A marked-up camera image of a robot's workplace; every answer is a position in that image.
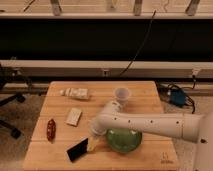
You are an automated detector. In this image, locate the black rectangular eraser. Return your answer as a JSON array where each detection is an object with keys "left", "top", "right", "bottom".
[{"left": 67, "top": 139, "right": 88, "bottom": 162}]

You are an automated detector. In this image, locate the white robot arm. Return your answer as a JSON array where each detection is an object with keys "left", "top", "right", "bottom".
[{"left": 89, "top": 101, "right": 213, "bottom": 171}]

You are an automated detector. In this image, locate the white rectangular sponge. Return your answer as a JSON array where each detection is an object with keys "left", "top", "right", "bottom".
[{"left": 66, "top": 108, "right": 82, "bottom": 126}]

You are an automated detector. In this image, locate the green round bowl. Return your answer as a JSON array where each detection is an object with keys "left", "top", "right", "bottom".
[{"left": 106, "top": 129, "right": 143, "bottom": 154}]

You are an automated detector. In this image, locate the red chili pepper toy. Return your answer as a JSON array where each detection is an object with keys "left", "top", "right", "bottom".
[{"left": 47, "top": 119, "right": 56, "bottom": 141}]

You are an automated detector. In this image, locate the white squeeze tube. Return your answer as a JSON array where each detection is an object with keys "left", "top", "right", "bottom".
[{"left": 59, "top": 88, "right": 89, "bottom": 100}]

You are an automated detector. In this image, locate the clear plastic cup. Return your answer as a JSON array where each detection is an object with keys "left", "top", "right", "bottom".
[{"left": 114, "top": 87, "right": 131, "bottom": 106}]

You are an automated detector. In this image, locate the blue power box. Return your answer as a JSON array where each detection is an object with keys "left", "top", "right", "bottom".
[{"left": 169, "top": 90, "right": 186, "bottom": 107}]

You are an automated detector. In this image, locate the black office chair base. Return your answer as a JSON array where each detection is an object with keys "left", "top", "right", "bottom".
[{"left": 0, "top": 64, "right": 25, "bottom": 139}]

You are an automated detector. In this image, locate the black floor cable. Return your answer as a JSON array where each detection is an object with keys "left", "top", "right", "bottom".
[{"left": 158, "top": 75, "right": 198, "bottom": 115}]

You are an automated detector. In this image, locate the black hanging cable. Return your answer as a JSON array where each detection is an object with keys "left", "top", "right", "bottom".
[{"left": 119, "top": 9, "right": 157, "bottom": 77}]

